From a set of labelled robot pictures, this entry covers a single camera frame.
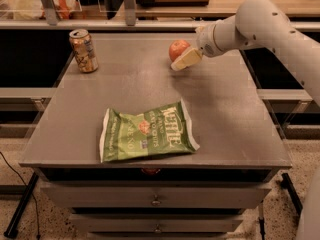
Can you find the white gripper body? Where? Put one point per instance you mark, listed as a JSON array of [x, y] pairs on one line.
[[206, 40]]

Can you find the red apple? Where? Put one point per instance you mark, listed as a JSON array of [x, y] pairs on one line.
[[177, 47]]

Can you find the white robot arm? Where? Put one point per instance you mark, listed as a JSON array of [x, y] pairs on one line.
[[259, 24]]

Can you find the orange soda can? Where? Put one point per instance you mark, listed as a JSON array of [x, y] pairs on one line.
[[83, 50]]

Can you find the green chip bag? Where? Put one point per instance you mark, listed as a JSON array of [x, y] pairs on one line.
[[160, 131]]

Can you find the orange white bag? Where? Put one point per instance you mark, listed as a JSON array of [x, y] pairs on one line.
[[64, 8]]

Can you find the grey drawer cabinet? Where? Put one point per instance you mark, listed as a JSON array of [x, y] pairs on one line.
[[173, 197]]

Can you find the top drawer knob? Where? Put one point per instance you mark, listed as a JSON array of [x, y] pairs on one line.
[[155, 201]]

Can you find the drawer knob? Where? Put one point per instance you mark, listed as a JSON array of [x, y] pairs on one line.
[[155, 201], [157, 229]]

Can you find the black right table leg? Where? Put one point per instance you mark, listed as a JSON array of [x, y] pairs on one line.
[[287, 184]]

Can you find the black table leg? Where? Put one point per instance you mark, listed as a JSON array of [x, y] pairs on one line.
[[25, 192], [287, 184]]

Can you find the black left table leg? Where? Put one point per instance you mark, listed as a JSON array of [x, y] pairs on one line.
[[25, 192]]

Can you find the grey metal shelf rail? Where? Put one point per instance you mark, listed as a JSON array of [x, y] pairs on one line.
[[143, 25]]

